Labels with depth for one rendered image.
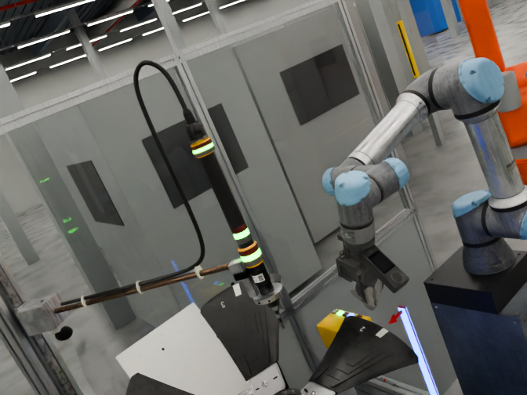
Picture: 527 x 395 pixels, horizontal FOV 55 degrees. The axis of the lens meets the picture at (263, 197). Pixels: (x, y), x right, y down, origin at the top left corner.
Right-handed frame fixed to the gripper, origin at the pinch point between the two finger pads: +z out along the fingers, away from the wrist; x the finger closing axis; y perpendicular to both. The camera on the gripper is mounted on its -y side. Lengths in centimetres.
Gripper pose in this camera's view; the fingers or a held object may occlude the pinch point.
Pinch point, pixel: (374, 306)
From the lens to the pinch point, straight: 129.3
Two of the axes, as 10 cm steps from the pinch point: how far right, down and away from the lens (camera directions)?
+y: -6.4, -2.5, 7.3
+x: -7.4, 4.5, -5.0
